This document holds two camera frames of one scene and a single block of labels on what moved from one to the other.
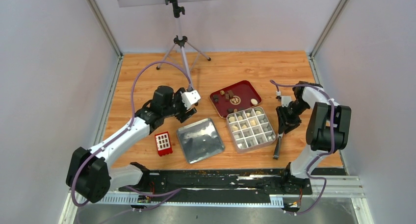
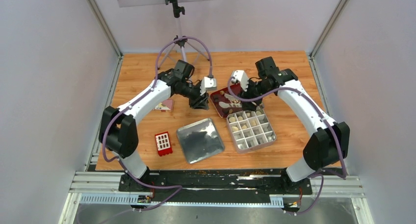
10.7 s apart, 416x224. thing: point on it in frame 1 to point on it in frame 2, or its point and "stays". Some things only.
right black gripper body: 289,115 to 255,89
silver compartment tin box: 250,129 stays
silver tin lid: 200,140 stays
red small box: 163,143 stays
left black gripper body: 179,110 to 193,92
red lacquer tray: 238,96 stays
